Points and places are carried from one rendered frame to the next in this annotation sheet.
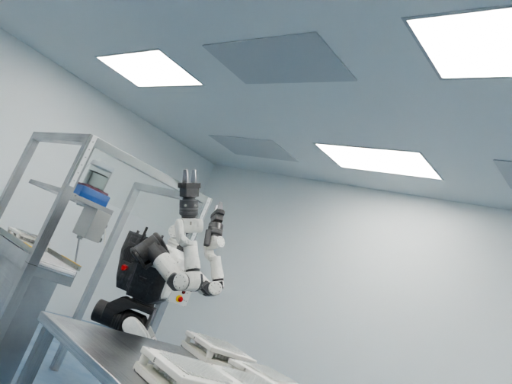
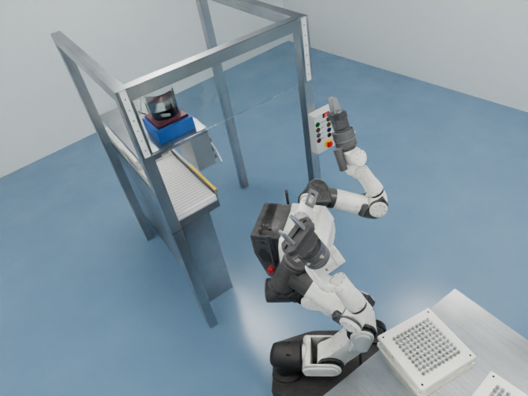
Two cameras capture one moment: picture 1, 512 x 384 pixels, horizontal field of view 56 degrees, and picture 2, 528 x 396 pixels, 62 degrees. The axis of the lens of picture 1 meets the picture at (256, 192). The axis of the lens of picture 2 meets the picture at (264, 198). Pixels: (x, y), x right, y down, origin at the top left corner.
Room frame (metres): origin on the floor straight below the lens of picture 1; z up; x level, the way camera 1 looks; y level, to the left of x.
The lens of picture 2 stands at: (1.29, 0.17, 2.51)
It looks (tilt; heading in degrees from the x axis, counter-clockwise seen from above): 40 degrees down; 13
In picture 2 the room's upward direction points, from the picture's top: 11 degrees counter-clockwise
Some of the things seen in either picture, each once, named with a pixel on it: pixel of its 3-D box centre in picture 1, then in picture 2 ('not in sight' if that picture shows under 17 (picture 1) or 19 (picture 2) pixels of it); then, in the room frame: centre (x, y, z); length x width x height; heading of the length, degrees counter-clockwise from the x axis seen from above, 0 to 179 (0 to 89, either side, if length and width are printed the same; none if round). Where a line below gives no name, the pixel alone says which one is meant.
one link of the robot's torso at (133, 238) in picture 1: (150, 267); (295, 243); (2.56, 0.36, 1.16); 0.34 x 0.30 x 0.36; 169
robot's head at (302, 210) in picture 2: (176, 234); (305, 210); (2.55, 0.30, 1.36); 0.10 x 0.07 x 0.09; 169
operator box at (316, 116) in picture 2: (181, 286); (323, 129); (3.56, 0.24, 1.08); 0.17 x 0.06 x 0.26; 130
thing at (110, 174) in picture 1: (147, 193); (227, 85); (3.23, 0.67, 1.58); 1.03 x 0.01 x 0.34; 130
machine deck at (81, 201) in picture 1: (68, 196); (150, 123); (3.31, 1.16, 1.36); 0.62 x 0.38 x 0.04; 40
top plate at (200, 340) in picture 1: (220, 347); (425, 347); (2.21, -0.11, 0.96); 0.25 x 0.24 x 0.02; 121
